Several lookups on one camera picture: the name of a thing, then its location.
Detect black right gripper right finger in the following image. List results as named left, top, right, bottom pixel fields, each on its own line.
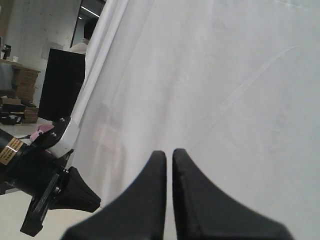
left=172, top=148, right=293, bottom=240

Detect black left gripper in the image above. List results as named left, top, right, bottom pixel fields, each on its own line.
left=14, top=117, right=101, bottom=237

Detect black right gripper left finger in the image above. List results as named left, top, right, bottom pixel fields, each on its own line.
left=62, top=150, right=167, bottom=240

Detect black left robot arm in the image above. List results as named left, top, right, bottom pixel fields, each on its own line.
left=0, top=117, right=101, bottom=237

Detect stacked cardboard boxes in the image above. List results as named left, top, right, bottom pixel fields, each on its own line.
left=0, top=59, right=40, bottom=124

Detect white backdrop curtain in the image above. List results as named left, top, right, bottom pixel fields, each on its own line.
left=71, top=0, right=320, bottom=239

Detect black cabinet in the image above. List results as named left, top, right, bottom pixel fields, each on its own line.
left=38, top=48, right=86, bottom=122

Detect person in white shirt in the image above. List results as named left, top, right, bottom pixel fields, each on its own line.
left=69, top=17, right=99, bottom=55

